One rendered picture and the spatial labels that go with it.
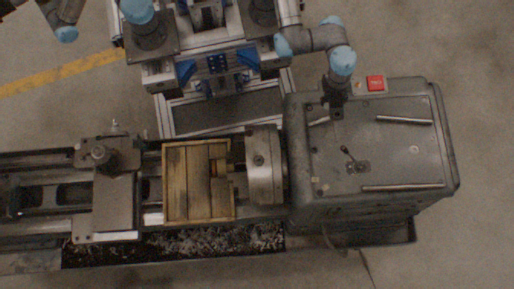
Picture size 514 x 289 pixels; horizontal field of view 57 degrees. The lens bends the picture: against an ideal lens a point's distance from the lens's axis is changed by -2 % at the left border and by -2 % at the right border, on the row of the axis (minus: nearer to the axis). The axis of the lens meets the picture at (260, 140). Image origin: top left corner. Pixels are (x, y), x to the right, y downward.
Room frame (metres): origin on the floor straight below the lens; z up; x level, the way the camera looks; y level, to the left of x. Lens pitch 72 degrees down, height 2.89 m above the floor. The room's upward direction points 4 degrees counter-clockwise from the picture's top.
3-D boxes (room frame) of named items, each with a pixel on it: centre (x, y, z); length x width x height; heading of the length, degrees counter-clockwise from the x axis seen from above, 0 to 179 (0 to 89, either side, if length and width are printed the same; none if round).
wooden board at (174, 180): (0.50, 0.28, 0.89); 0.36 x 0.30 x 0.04; 1
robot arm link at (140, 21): (1.07, 0.43, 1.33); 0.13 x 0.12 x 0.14; 30
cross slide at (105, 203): (0.51, 0.62, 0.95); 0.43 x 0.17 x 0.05; 1
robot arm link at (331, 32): (0.75, -0.23, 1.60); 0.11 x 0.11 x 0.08; 7
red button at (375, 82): (0.74, -0.44, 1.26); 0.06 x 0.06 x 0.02; 1
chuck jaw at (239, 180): (0.41, 0.08, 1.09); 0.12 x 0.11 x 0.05; 1
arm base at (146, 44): (1.06, 0.43, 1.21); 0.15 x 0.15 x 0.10
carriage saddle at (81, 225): (0.50, 0.67, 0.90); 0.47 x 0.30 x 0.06; 1
